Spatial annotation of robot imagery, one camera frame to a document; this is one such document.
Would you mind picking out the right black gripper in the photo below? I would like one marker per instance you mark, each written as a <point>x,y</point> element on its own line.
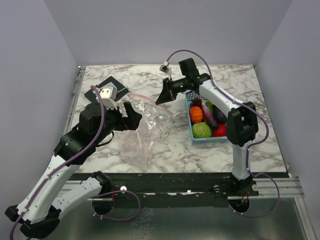
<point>166,95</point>

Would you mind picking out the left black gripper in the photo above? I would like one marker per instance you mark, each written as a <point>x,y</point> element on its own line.
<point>131,122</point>

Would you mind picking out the clear pink zip top bag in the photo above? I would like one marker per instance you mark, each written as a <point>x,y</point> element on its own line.
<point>136,147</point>

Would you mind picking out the green toy cabbage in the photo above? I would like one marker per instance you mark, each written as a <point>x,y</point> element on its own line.
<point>201,130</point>

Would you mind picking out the dark purple toy eggplant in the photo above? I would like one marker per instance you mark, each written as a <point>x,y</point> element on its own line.
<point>219,116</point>

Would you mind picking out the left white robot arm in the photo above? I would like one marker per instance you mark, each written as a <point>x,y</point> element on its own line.
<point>41,211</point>

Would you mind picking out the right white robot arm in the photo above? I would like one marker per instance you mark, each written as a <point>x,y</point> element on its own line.
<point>242,123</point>

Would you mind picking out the dark red toy grapes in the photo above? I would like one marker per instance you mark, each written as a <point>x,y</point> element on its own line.
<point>197,102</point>

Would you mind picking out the black foam pad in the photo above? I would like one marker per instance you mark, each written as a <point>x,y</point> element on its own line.
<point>108,82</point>

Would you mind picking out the orange toy pumpkin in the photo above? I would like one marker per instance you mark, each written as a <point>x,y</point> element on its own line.
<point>196,114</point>

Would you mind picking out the green orange toy mango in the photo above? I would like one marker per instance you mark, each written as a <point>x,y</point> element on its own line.
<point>210,106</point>

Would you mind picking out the light blue plastic basket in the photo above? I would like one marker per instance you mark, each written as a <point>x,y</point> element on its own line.
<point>207,140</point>

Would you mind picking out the red toy tomato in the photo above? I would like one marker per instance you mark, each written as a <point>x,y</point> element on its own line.
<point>221,131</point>

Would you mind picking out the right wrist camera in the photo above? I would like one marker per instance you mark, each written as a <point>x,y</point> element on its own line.
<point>167,70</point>

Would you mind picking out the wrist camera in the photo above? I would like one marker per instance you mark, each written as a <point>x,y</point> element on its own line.
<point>167,70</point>
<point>108,96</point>

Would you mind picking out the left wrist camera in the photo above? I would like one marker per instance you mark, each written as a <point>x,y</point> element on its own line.
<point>108,96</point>

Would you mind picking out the aluminium rail frame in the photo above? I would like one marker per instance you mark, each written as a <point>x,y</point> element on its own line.
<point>276,213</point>

